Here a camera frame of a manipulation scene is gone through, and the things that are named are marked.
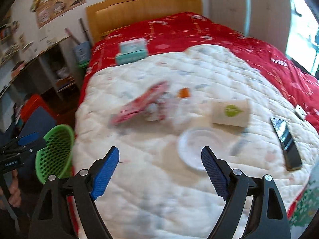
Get white desk shelf unit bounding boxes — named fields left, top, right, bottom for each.
left=1, top=26, right=82, bottom=131

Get wooden headboard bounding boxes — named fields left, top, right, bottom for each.
left=86, top=0, right=203, bottom=43

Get red patterned bed quilt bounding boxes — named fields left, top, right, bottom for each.
left=67, top=11, right=319, bottom=239

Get white wardrobe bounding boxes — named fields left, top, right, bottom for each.
left=209, top=0, right=291, bottom=53

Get white tissue pack top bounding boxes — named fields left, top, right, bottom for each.
left=118, top=38, right=146, bottom=54

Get red plastic box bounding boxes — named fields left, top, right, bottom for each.
left=20, top=94, right=58, bottom=123

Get black smartphone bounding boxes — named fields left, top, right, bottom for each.
left=270, top=118, right=302, bottom=171

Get black sword stick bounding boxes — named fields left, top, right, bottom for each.
left=79, top=18, right=90, bottom=42

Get teal tissue pack bottom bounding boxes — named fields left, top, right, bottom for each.
left=115, top=50, right=148, bottom=65

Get white paper cup green leaf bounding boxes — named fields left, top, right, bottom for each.
left=211, top=99, right=251, bottom=127

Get pink red snack wrapper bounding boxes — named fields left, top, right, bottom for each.
left=111, top=81, right=170, bottom=125

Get person's left hand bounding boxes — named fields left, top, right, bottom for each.
left=3, top=169, right=22, bottom=208

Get blue fabric chair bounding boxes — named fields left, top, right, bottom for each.
left=1, top=106, right=56, bottom=194

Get blue paper bag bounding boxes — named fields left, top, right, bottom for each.
left=74, top=41, right=91, bottom=64

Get red sword stick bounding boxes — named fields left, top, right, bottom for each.
left=65, top=27, right=81, bottom=45

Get small white black device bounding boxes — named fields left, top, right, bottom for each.
left=295, top=105, right=307, bottom=121

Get green plastic stool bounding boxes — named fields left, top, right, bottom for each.
left=77, top=61, right=89, bottom=78

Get anime wanted posters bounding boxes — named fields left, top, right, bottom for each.
left=30, top=0, right=86, bottom=29

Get white quilted blanket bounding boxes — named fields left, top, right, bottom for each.
left=73, top=45, right=318, bottom=238

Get clear plastic round lid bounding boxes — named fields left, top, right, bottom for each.
left=176, top=127, right=226, bottom=171

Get window with dark frame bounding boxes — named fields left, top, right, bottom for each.
left=286, top=0, right=318, bottom=76

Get green perforated trash basket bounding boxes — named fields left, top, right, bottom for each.
left=35, top=125, right=75, bottom=184

